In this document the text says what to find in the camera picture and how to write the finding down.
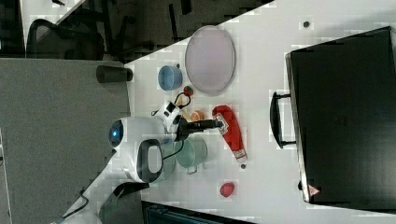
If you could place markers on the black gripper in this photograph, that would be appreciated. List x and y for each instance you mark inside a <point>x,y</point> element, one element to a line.
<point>185,128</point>

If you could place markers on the red plush ketchup bottle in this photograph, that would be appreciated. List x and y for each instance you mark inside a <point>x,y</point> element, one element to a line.
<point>230,131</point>

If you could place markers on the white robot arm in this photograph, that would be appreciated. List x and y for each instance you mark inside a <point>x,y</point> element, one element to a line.
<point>132,139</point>

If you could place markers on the toy orange half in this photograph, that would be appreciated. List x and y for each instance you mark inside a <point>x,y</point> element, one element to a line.
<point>197,115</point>

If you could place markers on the peeled toy banana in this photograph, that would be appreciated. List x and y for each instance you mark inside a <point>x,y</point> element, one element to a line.
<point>186,115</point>

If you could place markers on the green metal cup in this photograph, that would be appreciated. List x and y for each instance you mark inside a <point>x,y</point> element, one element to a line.
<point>191,153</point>

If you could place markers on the blue bowl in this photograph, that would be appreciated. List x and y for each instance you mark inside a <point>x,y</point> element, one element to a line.
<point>170,78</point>

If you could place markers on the lavender oval plate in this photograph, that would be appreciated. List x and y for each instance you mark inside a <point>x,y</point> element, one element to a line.
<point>210,60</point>

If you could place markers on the red green toy strawberry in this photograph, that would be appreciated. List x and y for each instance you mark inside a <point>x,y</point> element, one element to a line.
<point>227,189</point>

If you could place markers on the silver toaster oven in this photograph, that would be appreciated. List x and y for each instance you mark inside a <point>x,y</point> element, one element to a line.
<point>343,103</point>

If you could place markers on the black office chair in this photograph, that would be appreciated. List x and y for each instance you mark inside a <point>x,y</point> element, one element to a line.
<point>47,40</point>

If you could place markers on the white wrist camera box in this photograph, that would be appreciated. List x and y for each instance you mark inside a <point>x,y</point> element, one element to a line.
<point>170,114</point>

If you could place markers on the blue metal frame rail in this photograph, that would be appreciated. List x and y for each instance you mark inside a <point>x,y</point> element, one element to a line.
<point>155,213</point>

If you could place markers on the black cylinder post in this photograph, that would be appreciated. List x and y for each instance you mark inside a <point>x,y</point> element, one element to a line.
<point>108,74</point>

